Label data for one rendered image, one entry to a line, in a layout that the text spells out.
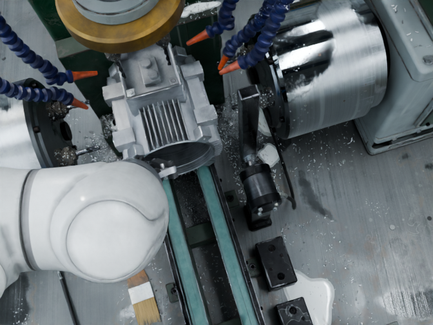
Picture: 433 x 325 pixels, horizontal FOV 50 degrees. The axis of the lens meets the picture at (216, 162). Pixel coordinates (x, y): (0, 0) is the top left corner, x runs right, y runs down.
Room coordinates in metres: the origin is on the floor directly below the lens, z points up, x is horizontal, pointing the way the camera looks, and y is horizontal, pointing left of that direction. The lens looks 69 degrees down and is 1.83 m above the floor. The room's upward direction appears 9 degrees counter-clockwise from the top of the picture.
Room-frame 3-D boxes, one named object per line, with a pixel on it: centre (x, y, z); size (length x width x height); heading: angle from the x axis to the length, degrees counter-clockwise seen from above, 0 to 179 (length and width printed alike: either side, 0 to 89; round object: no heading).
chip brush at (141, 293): (0.15, 0.21, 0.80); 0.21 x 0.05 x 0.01; 11
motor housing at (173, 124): (0.43, 0.09, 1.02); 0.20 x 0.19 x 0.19; 7
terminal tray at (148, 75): (0.47, 0.09, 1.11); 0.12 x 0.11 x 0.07; 7
